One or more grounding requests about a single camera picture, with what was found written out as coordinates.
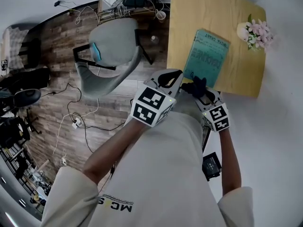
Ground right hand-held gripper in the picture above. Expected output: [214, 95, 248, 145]
[189, 87, 231, 133]

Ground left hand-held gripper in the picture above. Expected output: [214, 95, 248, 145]
[130, 69, 184, 129]

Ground dark blue cloth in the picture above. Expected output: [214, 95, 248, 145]
[180, 75, 208, 99]

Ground teal book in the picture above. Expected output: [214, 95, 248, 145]
[183, 28, 231, 88]

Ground person's right forearm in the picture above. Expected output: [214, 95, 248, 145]
[217, 130, 242, 196]

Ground person's left forearm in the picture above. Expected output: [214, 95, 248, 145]
[83, 121, 149, 185]

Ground grey shell chair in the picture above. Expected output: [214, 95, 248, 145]
[73, 17, 153, 99]

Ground black battery pack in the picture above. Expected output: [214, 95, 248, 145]
[202, 151, 223, 182]

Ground pink flowers in white pot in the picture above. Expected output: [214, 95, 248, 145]
[236, 14, 276, 53]

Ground person's beige shirt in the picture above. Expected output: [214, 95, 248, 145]
[41, 98, 255, 227]

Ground white power strip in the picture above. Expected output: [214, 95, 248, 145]
[71, 117, 83, 129]

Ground black office chair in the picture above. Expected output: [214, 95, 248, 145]
[0, 88, 42, 109]

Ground table with checkered cloth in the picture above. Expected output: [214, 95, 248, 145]
[2, 25, 32, 70]

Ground white cable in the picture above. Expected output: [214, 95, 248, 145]
[52, 97, 100, 167]

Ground black floor cable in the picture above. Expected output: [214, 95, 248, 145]
[66, 82, 130, 154]

